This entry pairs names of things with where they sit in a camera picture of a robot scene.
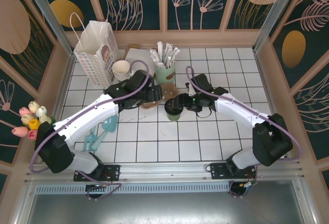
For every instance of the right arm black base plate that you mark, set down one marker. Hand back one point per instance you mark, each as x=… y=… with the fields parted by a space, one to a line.
x=218 y=171

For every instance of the pale green straw holder cup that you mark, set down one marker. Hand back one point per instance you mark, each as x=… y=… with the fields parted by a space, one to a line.
x=165 y=78

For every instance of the brown cardboard cup carrier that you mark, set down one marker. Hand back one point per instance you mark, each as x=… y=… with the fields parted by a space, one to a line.
x=169 y=89

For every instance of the aluminium mounting rail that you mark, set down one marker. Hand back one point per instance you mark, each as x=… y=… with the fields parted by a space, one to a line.
x=167 y=172

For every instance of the stack of cream paper cups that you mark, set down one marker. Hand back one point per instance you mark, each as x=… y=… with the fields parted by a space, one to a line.
x=120 y=67

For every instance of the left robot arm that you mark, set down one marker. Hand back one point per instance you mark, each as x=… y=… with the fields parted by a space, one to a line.
x=84 y=116

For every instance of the teal toy shovel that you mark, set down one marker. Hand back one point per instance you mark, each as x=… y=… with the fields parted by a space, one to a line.
x=110 y=125

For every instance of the teal toy rake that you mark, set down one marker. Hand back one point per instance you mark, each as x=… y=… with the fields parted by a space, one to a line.
x=88 y=141

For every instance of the aluminium frame post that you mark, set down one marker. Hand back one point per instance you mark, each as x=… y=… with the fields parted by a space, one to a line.
x=48 y=16
x=273 y=16

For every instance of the artificial tulip bouquet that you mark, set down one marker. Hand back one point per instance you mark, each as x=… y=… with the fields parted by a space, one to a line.
x=33 y=121

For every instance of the green paper coffee cup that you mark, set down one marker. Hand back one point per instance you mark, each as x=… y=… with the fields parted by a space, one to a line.
x=174 y=118

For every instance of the white printed paper bag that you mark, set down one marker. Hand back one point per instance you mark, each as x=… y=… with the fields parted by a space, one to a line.
x=90 y=54

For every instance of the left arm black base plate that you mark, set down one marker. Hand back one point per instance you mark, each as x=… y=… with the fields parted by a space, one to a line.
x=113 y=172

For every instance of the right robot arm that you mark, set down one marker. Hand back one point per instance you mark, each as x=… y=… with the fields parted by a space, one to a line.
x=239 y=113

